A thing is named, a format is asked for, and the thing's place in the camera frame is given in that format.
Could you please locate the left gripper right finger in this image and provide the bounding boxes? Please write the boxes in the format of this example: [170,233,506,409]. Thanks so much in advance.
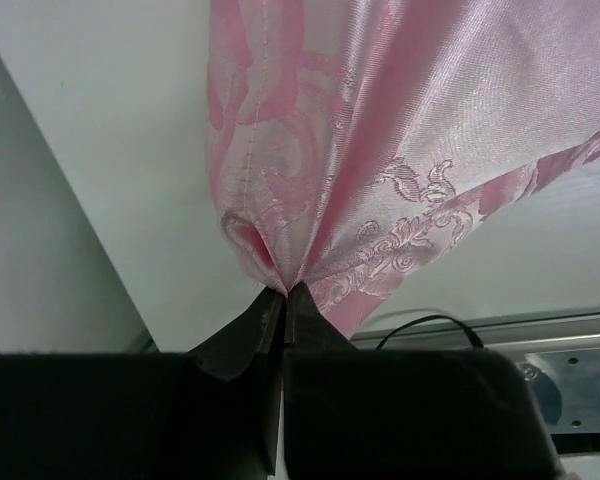
[284,282,355,350]

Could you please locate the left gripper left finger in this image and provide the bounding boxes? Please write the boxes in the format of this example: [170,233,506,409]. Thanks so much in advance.
[188,288,283,380]

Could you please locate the pink satin pillowcase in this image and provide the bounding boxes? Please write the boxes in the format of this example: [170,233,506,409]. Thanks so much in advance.
[206,1,600,336]

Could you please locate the black thin base cable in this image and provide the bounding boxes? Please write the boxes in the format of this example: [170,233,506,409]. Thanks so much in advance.
[374,313,486,351]

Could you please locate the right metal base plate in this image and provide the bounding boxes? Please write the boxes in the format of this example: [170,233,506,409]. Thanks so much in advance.
[514,347,600,435]

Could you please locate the aluminium table frame rail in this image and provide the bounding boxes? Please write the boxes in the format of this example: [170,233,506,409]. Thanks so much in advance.
[353,307,600,351]

